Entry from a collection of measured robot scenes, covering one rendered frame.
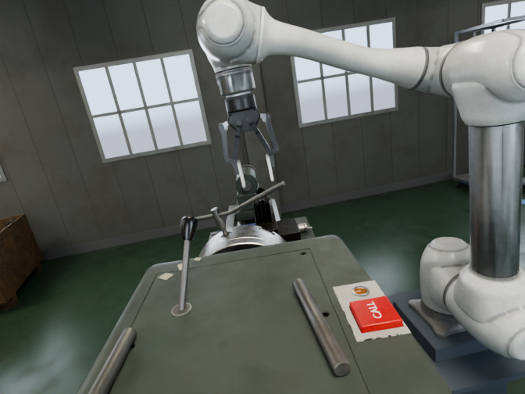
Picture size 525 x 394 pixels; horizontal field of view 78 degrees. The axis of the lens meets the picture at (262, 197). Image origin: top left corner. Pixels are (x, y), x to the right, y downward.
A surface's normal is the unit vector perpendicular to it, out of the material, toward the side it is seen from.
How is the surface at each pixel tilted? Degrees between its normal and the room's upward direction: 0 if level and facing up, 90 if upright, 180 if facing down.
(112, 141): 90
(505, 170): 91
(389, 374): 0
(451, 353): 90
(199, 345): 0
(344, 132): 90
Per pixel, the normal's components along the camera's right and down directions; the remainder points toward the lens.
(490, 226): -0.66, 0.36
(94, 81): 0.13, 0.29
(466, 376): -0.16, -0.94
